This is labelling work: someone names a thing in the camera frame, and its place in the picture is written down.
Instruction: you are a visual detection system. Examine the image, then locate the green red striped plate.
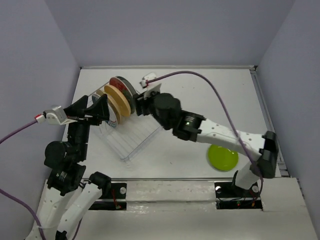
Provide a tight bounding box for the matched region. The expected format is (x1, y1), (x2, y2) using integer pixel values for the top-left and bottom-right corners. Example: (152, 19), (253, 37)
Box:
(91, 93), (118, 128)

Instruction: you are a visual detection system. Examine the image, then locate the beige patterned plate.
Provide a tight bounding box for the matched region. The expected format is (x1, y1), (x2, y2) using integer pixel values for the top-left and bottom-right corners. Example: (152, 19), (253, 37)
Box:
(106, 95), (122, 128)

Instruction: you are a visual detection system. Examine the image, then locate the yellow plate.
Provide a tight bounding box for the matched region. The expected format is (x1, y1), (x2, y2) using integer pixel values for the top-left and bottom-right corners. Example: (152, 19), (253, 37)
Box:
(104, 84), (131, 117)

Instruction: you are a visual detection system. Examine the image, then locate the green rim lettered plate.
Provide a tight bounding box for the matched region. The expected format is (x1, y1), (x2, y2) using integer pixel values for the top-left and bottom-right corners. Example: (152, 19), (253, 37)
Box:
(117, 76), (137, 115)

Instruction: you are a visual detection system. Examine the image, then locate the red teal flower plate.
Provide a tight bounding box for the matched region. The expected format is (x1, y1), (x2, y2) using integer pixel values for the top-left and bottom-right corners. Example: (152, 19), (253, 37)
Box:
(109, 76), (137, 114)

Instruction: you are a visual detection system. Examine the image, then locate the lime green plate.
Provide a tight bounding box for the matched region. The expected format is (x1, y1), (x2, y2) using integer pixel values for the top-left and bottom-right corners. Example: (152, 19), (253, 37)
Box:
(207, 144), (239, 172)

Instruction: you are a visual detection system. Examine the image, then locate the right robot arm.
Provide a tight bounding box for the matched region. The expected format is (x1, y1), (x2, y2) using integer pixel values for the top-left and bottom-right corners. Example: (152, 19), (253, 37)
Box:
(133, 91), (279, 193)

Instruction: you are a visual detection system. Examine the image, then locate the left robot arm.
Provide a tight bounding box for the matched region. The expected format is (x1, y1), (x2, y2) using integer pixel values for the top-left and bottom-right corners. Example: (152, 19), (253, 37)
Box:
(27, 94), (111, 240)

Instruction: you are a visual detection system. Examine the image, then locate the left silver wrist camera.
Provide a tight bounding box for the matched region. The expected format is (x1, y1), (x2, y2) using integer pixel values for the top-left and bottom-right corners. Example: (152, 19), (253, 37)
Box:
(43, 106), (76, 126)

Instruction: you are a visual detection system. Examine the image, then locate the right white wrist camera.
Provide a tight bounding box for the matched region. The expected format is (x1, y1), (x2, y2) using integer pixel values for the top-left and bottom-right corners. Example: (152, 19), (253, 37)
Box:
(139, 72), (161, 99)

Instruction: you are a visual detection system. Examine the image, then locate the clear wire dish rack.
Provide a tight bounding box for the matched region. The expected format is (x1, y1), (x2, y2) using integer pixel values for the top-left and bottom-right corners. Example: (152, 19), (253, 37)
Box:
(84, 82), (165, 163)

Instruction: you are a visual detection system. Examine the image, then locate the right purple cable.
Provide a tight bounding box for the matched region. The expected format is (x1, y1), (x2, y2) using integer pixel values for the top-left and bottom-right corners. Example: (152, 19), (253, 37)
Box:
(146, 71), (264, 201)

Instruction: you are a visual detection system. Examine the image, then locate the purple cable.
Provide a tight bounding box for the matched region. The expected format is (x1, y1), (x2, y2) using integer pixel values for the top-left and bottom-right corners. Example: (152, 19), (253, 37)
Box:
(146, 71), (264, 201)
(0, 114), (47, 240)

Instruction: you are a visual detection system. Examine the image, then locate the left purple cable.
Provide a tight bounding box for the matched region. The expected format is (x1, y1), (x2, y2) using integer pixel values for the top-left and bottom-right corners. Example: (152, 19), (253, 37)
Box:
(0, 114), (47, 240)

